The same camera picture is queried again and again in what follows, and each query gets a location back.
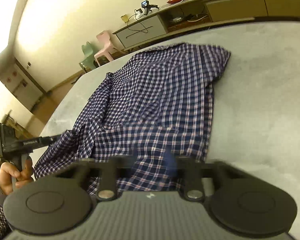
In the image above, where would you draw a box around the long television cabinet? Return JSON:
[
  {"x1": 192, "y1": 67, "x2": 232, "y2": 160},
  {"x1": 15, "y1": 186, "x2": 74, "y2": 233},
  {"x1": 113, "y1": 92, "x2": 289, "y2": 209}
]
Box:
[{"x1": 112, "y1": 0, "x2": 300, "y2": 50}]

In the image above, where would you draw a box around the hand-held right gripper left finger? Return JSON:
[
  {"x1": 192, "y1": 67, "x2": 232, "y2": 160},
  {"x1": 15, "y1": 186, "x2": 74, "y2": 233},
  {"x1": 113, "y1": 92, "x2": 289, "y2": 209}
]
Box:
[{"x1": 54, "y1": 156, "x2": 118, "y2": 201}]

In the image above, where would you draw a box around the pink plastic chair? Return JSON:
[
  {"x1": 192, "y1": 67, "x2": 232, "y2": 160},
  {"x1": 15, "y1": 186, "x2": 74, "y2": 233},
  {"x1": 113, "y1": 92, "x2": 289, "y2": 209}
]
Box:
[{"x1": 94, "y1": 30, "x2": 125, "y2": 63}]

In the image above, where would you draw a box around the black looped cable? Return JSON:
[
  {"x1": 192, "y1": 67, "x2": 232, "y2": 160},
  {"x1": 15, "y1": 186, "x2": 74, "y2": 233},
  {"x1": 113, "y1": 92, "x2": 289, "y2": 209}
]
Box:
[{"x1": 126, "y1": 11, "x2": 149, "y2": 39}]

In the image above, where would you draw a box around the person's left hand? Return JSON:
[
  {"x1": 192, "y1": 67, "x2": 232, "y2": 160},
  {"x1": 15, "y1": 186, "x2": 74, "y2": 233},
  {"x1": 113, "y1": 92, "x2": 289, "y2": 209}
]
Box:
[{"x1": 0, "y1": 156, "x2": 35, "y2": 196}]

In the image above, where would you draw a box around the wooden dining chair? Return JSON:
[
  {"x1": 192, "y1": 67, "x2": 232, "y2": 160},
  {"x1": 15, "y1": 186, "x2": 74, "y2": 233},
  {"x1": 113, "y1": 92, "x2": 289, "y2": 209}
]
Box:
[{"x1": 5, "y1": 109, "x2": 28, "y2": 137}]

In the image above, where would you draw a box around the blue plaid shirt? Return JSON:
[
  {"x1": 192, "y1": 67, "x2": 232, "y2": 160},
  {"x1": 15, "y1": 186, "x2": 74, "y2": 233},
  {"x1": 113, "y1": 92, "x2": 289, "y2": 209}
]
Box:
[{"x1": 34, "y1": 42, "x2": 232, "y2": 197}]

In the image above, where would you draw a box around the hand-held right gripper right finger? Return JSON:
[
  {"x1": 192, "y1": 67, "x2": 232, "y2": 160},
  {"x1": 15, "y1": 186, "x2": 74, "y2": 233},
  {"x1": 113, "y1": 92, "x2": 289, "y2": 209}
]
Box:
[{"x1": 163, "y1": 149, "x2": 240, "y2": 202}]

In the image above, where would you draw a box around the white door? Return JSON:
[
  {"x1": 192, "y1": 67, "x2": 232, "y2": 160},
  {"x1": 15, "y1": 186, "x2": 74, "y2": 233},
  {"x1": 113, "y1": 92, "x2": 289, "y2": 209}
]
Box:
[{"x1": 11, "y1": 76, "x2": 43, "y2": 105}]

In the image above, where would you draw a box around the white cable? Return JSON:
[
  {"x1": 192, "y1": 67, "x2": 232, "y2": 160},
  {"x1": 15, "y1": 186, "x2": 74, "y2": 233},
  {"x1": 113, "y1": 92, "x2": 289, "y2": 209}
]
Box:
[{"x1": 187, "y1": 14, "x2": 208, "y2": 22}]

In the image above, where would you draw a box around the black handheld device with screen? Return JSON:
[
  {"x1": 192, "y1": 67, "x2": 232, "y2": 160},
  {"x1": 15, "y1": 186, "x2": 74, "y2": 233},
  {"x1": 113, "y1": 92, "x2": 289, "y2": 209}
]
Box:
[{"x1": 141, "y1": 1, "x2": 158, "y2": 15}]

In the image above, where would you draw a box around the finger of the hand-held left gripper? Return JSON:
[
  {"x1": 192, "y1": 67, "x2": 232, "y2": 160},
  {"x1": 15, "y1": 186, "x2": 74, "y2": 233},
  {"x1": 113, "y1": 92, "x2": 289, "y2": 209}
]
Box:
[{"x1": 39, "y1": 134, "x2": 63, "y2": 147}]

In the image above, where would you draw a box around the green plastic chair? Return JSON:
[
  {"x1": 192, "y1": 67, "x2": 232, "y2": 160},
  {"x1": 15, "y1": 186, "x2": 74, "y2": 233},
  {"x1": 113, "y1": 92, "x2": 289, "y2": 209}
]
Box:
[{"x1": 79, "y1": 42, "x2": 98, "y2": 72}]

